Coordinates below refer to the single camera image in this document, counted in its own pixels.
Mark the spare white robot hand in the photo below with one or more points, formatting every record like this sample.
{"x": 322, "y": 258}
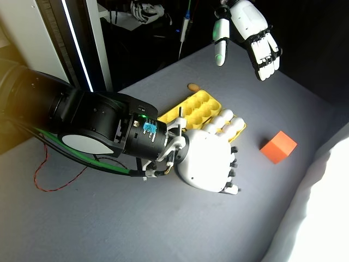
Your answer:
{"x": 148, "y": 11}

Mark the bright white cloth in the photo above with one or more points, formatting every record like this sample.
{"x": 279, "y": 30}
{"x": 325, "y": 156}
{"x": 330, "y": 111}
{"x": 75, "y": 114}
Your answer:
{"x": 321, "y": 213}

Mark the grey table cloth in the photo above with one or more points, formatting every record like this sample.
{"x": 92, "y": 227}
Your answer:
{"x": 163, "y": 223}

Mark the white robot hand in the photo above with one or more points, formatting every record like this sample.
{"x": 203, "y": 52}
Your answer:
{"x": 246, "y": 17}
{"x": 207, "y": 161}

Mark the white cabinet with light strip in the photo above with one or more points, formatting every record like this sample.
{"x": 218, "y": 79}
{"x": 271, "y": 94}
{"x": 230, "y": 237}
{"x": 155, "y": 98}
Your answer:
{"x": 35, "y": 35}

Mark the tan round cookie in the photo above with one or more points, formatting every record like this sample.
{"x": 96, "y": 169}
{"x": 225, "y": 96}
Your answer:
{"x": 193, "y": 87}

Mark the orange cube block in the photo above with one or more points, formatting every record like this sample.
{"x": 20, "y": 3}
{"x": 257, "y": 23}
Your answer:
{"x": 278, "y": 147}

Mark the yellow egg carton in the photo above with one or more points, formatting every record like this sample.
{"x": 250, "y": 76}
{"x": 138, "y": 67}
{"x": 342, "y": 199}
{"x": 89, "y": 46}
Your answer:
{"x": 200, "y": 106}

